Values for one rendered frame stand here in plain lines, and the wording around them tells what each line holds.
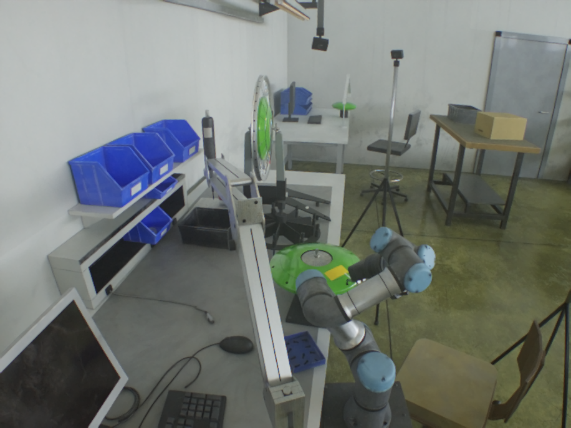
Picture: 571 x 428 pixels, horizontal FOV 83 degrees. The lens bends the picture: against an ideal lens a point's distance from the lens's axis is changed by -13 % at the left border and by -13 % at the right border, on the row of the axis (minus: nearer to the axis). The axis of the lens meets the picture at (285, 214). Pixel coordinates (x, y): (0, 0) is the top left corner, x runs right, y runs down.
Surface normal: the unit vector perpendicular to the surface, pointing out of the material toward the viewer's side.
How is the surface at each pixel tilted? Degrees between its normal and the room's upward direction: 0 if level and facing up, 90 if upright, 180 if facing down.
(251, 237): 53
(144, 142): 88
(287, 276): 23
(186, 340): 0
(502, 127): 90
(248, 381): 0
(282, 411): 90
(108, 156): 88
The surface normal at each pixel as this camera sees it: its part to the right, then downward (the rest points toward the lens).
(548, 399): 0.00, -0.90
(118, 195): -0.18, 0.46
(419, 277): 0.22, 0.38
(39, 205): 0.98, 0.07
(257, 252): 0.26, -0.22
